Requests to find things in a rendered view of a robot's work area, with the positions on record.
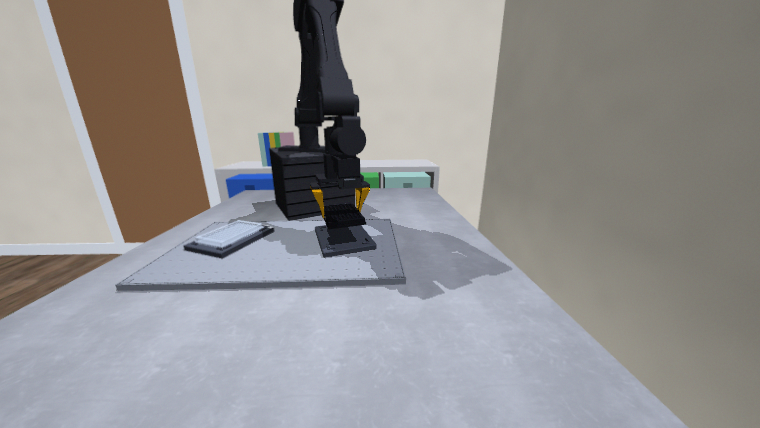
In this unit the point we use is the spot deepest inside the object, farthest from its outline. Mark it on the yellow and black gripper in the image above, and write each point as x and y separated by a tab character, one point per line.
361	190

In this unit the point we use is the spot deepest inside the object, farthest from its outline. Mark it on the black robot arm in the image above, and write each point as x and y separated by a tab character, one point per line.
324	79

